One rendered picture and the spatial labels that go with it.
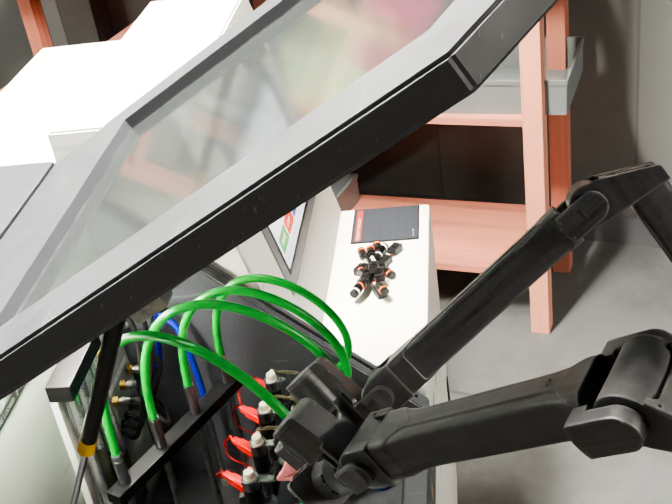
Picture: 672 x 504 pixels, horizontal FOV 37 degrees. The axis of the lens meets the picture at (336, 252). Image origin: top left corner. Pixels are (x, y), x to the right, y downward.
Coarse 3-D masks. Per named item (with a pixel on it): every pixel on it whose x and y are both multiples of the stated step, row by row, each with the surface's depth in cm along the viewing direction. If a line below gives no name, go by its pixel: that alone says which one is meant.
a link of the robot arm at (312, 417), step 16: (304, 400) 118; (288, 416) 120; (304, 416) 117; (320, 416) 117; (288, 432) 118; (304, 432) 117; (320, 432) 116; (336, 432) 117; (352, 432) 118; (304, 448) 118; (320, 448) 116; (336, 448) 116; (352, 464) 111; (352, 480) 112; (368, 480) 111
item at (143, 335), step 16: (128, 336) 136; (144, 336) 134; (160, 336) 132; (176, 336) 132; (192, 352) 131; (208, 352) 130; (224, 368) 129; (256, 384) 129; (272, 400) 129; (112, 432) 151; (112, 448) 152
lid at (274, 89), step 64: (320, 0) 134; (384, 0) 111; (448, 0) 94; (512, 0) 79; (192, 64) 152; (256, 64) 130; (320, 64) 108; (384, 64) 86; (448, 64) 77; (128, 128) 155; (192, 128) 127; (256, 128) 106; (320, 128) 84; (384, 128) 81; (64, 192) 142; (128, 192) 123; (192, 192) 103; (256, 192) 85; (0, 256) 137; (64, 256) 120; (128, 256) 94; (192, 256) 89; (0, 320) 111; (64, 320) 94; (0, 384) 99
